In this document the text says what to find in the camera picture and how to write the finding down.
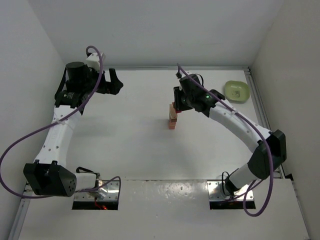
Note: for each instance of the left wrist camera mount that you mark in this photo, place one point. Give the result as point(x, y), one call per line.
point(93, 61)

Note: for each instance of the natural wood long block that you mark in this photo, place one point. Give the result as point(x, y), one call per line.
point(171, 109)

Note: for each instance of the metal base plate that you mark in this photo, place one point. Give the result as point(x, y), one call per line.
point(107, 193)
point(216, 194)

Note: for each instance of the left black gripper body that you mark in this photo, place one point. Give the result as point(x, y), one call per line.
point(106, 83)

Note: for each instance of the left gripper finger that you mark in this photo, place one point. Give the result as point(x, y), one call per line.
point(115, 85)
point(104, 90)

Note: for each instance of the natural wood cube block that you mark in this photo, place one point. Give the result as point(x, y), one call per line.
point(173, 116)

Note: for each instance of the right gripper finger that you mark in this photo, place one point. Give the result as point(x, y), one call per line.
point(184, 107)
point(178, 94)

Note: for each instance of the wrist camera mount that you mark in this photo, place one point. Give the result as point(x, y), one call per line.
point(178, 75)
point(93, 61)

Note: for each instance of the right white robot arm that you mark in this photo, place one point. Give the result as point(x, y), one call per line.
point(266, 146)

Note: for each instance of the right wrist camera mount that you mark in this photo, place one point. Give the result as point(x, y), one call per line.
point(178, 75)

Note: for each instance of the magenta roof block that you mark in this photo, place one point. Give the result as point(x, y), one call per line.
point(175, 108)

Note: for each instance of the orange cube block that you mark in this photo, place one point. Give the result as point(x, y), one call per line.
point(172, 125)

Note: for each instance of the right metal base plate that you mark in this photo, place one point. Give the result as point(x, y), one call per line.
point(216, 194)

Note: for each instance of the green plastic bowl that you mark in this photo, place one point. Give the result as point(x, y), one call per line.
point(236, 91)

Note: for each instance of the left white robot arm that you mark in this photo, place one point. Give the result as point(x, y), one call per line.
point(48, 174)

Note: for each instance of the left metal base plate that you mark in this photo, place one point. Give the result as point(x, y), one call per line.
point(107, 193)

